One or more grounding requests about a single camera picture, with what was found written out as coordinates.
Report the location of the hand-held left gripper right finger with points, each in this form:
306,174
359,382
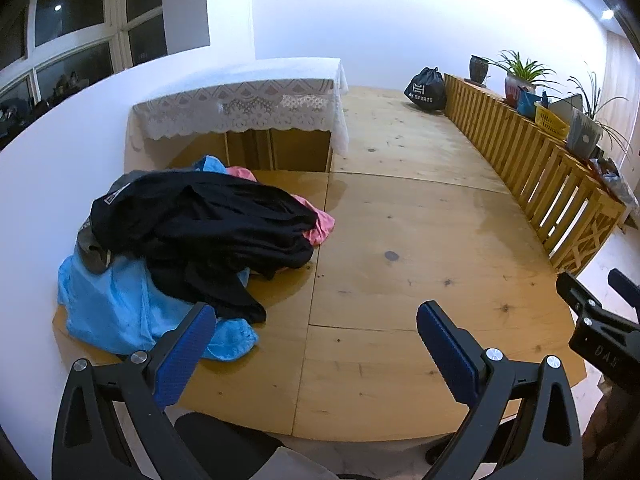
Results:
445,355

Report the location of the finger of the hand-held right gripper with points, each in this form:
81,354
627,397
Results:
627,290
575,292

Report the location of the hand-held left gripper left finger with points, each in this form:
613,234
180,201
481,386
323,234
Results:
182,355

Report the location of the navy blue t-shirt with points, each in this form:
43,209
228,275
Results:
210,215

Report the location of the person's right forearm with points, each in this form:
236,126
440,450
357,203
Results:
617,435

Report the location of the black garment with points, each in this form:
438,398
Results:
220,295

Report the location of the light blue garment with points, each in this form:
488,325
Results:
105,305

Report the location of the person's black trousers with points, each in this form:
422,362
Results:
225,445

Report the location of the pile of coloured clutter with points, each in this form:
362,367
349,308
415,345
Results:
607,175

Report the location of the wooden slatted fence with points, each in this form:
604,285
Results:
525,160

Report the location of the dark grey garment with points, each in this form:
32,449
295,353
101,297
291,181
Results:
90,247

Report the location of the yellow plastic basket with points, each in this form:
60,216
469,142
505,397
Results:
550,122

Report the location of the pink garment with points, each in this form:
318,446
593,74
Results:
320,225

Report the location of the light grey board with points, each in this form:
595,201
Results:
567,107

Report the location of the long-leaved green plant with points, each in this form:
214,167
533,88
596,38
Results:
595,105

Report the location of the blue bag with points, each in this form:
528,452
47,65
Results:
527,102

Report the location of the green plant in patterned pot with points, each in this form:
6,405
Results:
517,87

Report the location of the wooden cabinet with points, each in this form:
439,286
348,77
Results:
300,147

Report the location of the dark ceramic vase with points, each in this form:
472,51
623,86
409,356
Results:
479,67

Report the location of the ceiling light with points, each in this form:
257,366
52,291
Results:
607,14

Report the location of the white lace tablecloth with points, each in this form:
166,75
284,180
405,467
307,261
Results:
240,80

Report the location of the window with white frame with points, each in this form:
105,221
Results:
116,35

